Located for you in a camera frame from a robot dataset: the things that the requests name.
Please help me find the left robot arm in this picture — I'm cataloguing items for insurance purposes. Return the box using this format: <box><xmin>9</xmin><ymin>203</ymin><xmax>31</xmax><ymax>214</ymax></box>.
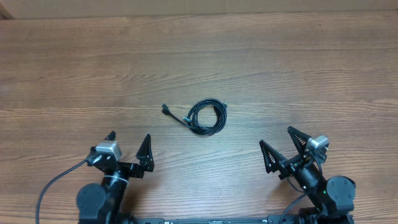
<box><xmin>76</xmin><ymin>131</ymin><xmax>154</xmax><ymax>223</ymax></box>

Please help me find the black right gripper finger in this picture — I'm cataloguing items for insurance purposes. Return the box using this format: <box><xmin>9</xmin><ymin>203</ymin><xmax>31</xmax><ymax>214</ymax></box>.
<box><xmin>259</xmin><ymin>140</ymin><xmax>286</xmax><ymax>174</ymax></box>
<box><xmin>287</xmin><ymin>126</ymin><xmax>311</xmax><ymax>154</ymax></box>

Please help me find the black usb cable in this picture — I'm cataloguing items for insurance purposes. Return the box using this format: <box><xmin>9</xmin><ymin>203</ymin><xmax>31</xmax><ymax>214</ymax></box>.
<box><xmin>161</xmin><ymin>98</ymin><xmax>229</xmax><ymax>136</ymax></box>

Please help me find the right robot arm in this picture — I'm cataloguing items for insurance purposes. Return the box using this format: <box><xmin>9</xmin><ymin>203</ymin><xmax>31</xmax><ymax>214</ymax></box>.
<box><xmin>259</xmin><ymin>126</ymin><xmax>356</xmax><ymax>223</ymax></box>

